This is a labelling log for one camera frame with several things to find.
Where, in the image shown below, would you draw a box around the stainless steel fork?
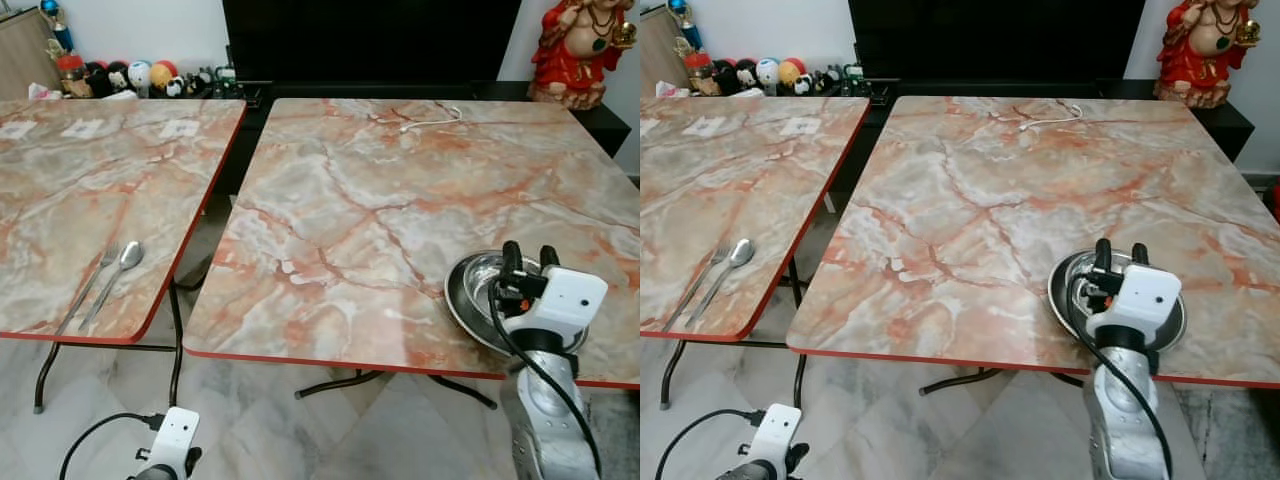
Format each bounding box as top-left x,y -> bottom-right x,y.
661,243 -> 727,335
57,243 -> 122,337

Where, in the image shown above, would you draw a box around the light wooden cabinet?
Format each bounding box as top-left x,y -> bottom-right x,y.
640,4 -> 693,98
0,8 -> 64,101

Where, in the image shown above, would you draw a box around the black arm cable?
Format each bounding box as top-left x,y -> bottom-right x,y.
58,411 -> 167,480
487,278 -> 604,480
1064,273 -> 1175,480
654,407 -> 767,480

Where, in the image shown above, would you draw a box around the red laughing buddha statue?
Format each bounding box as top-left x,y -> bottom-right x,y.
1152,0 -> 1264,109
527,0 -> 640,110

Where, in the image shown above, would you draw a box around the black metal table legs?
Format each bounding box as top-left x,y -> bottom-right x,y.
294,368 -> 499,411
32,278 -> 213,415
658,258 -> 813,413
919,366 -> 1088,397

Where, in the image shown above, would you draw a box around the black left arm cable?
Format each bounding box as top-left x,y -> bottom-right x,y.
58,411 -> 167,480
654,407 -> 767,480

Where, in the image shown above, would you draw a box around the white cable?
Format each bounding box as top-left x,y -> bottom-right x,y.
399,104 -> 465,135

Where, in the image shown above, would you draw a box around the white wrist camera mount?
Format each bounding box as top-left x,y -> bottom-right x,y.
744,403 -> 804,473
1088,262 -> 1184,349
503,265 -> 610,353
148,406 -> 201,478

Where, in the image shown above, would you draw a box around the round stainless steel plate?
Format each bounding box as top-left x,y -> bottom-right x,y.
444,249 -> 592,357
1047,248 -> 1189,352

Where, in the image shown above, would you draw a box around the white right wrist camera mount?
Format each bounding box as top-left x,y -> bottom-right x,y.
503,265 -> 610,353
1088,262 -> 1184,349

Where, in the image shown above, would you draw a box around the stainless steel spoon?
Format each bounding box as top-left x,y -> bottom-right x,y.
683,238 -> 755,331
77,240 -> 147,334

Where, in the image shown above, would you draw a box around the blue figurine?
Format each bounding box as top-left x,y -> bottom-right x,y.
667,0 -> 707,51
38,0 -> 77,53

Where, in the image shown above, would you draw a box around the black television screen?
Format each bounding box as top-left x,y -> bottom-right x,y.
847,0 -> 1148,85
221,0 -> 524,87

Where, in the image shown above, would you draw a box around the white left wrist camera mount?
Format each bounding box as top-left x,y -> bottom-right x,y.
148,406 -> 201,478
744,403 -> 804,473

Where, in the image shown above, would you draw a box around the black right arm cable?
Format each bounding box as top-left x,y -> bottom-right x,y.
1064,273 -> 1175,480
487,278 -> 604,480

